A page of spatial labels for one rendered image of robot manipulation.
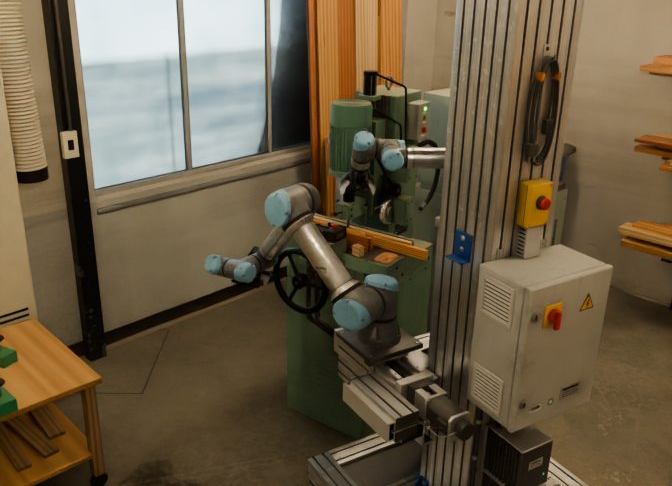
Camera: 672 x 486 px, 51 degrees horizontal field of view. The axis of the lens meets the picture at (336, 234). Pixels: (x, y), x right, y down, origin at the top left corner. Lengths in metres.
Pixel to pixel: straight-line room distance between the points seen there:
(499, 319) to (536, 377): 0.21
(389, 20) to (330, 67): 0.64
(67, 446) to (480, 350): 1.78
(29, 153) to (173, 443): 1.46
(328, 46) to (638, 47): 1.91
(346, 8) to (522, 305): 3.04
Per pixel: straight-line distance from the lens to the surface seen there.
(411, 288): 3.32
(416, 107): 3.13
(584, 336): 2.26
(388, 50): 4.97
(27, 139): 3.45
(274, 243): 2.62
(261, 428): 3.45
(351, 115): 2.90
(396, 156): 2.48
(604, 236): 5.13
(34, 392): 2.92
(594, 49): 4.97
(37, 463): 3.15
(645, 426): 3.81
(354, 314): 2.26
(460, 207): 2.21
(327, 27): 4.53
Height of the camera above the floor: 2.05
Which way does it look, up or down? 21 degrees down
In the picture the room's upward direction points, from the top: 1 degrees clockwise
